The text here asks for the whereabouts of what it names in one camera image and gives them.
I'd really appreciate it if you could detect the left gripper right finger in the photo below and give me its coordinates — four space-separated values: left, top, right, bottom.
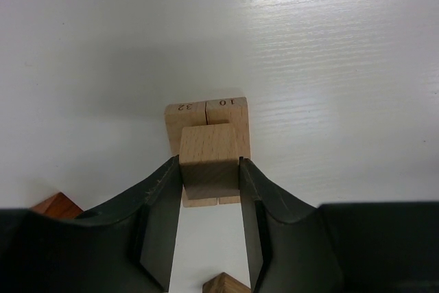
239 159 343 292

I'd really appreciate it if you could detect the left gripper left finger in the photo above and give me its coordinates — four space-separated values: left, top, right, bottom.
76 156 180 292

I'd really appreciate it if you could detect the light wood cube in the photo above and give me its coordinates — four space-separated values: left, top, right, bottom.
179 124 239 200

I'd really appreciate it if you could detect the light long wood block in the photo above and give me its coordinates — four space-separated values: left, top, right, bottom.
163 102 220 208
195 97 250 207

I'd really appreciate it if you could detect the dark striped wood block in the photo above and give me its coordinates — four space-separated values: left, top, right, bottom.
202 272 251 293

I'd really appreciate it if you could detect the red-brown wedge block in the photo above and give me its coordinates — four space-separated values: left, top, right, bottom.
30 192 83 219

